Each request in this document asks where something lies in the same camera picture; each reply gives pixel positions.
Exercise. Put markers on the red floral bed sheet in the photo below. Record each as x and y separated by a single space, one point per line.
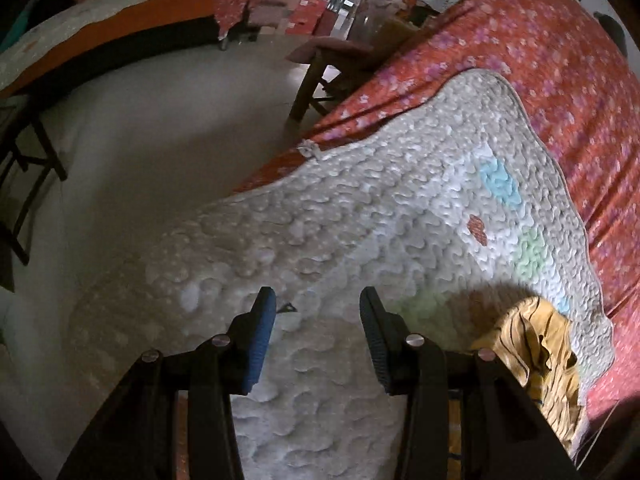
545 60

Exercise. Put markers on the yellow striped small garment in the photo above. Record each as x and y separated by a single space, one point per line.
537 355

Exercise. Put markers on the white quilted blanket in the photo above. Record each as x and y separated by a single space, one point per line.
360 200

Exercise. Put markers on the wooden stool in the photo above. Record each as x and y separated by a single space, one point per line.
332 67

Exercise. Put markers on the dark wooden chair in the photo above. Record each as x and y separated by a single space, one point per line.
22 180

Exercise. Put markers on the orange and white quilted bed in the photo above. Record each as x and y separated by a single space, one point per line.
85 25

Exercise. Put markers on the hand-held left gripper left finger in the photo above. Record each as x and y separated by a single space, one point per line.
260 340

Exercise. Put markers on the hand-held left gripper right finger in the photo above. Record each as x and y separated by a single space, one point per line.
376 345

